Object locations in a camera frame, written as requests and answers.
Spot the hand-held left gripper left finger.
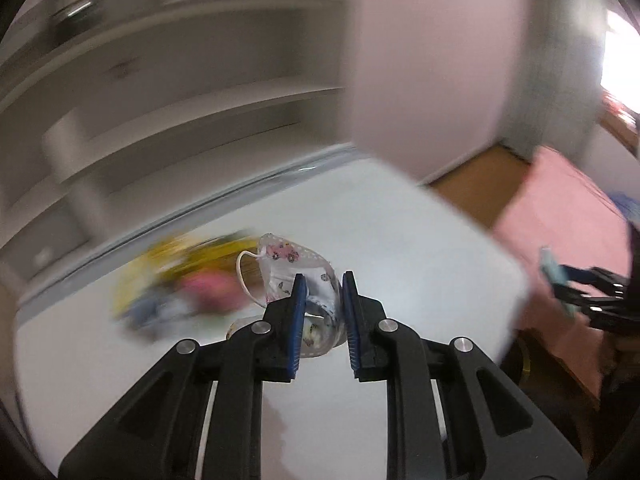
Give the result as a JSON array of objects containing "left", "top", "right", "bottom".
[{"left": 59, "top": 273, "right": 307, "bottom": 480}]

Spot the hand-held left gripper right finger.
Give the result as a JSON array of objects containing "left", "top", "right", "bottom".
[{"left": 341, "top": 270, "right": 587, "bottom": 480}]

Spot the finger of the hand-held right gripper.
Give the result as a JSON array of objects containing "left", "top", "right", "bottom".
[
  {"left": 565, "top": 290, "right": 628, "bottom": 313},
  {"left": 556, "top": 264, "right": 628, "bottom": 288}
]

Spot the teal cardboard box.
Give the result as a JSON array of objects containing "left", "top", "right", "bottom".
[{"left": 539, "top": 246, "right": 577, "bottom": 322}]

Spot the patterned white face mask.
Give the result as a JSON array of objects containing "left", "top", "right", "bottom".
[{"left": 227, "top": 232, "right": 349, "bottom": 359}]

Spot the pink floor mat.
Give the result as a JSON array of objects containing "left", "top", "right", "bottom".
[{"left": 492, "top": 146, "right": 640, "bottom": 403}]

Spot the yellow packet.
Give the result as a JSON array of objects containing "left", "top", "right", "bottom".
[{"left": 111, "top": 229, "right": 253, "bottom": 313}]

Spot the bright window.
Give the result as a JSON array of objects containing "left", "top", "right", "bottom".
[{"left": 599, "top": 7, "right": 640, "bottom": 98}]

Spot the white drawer with knob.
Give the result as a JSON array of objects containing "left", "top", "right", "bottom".
[{"left": 0, "top": 205, "right": 98, "bottom": 288}]

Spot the white desk hutch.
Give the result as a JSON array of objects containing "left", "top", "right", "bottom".
[{"left": 0, "top": 0, "right": 363, "bottom": 266}]

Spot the black lantern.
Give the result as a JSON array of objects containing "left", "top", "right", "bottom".
[{"left": 49, "top": 0, "right": 103, "bottom": 43}]

